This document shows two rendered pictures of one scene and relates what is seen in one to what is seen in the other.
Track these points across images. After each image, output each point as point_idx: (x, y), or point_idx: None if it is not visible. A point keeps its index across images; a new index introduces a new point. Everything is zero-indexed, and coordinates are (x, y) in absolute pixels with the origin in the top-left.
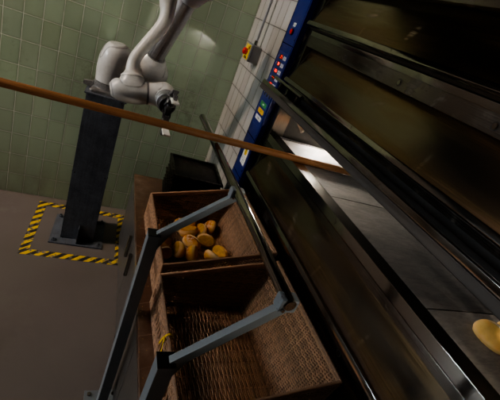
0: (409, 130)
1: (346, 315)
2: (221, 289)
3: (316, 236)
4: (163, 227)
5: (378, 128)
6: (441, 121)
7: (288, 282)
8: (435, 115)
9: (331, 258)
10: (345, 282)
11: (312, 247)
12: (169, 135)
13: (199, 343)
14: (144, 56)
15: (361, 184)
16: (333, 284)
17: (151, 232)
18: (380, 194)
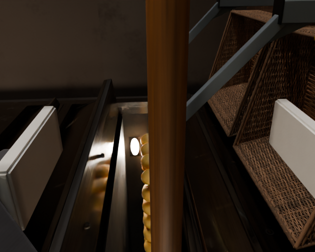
0: (37, 214)
1: (206, 168)
2: None
3: (208, 244)
4: (266, 26)
5: (40, 234)
6: None
7: (275, 212)
8: None
9: (199, 212)
10: (195, 189)
11: (219, 233)
12: (272, 142)
13: (200, 20)
14: None
15: (89, 150)
16: (207, 190)
17: (277, 5)
18: (87, 140)
